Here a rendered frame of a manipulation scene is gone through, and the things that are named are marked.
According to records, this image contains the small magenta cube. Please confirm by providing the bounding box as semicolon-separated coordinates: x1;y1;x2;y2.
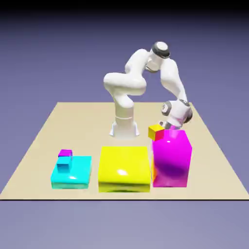
57;149;73;158

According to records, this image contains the small yellow cube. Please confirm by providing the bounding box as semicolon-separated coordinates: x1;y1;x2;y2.
148;124;165;142

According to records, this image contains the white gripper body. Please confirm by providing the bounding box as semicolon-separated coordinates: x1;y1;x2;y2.
164;121;183;131

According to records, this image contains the large cyan box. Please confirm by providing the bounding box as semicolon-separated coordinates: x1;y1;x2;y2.
50;155;92;190

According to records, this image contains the large magenta box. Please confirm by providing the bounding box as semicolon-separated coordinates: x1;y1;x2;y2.
151;129;193;188

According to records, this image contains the large yellow box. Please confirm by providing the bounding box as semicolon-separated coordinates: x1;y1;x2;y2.
98;146;151;194

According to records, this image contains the small cyan cube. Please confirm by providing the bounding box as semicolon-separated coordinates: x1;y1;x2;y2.
56;156;73;174

